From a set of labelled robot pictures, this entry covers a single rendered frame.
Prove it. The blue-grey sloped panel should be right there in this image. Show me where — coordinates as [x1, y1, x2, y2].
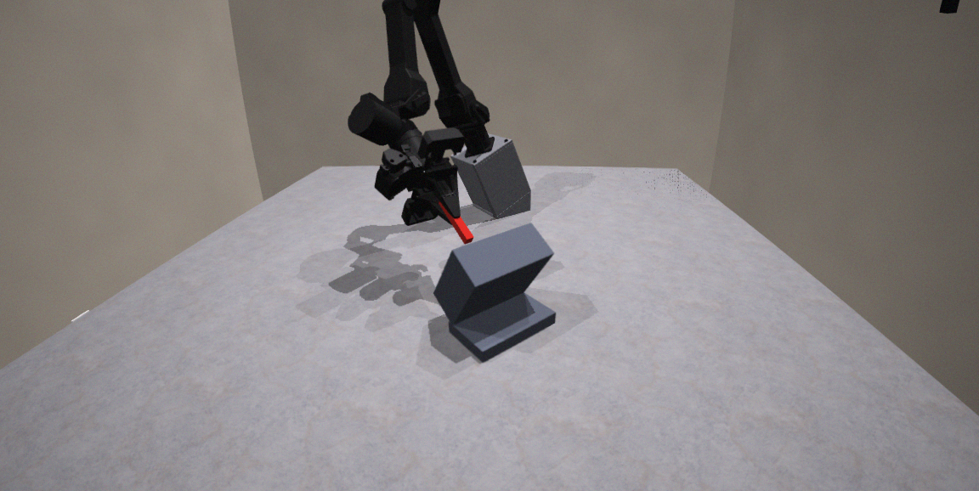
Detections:
[433, 223, 556, 363]

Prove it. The red rectangular block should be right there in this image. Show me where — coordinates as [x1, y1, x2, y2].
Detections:
[439, 202, 474, 244]

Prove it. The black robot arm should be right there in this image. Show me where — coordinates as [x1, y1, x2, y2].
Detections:
[348, 0, 495, 200]

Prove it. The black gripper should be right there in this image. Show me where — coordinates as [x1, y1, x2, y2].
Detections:
[396, 127, 466, 226]

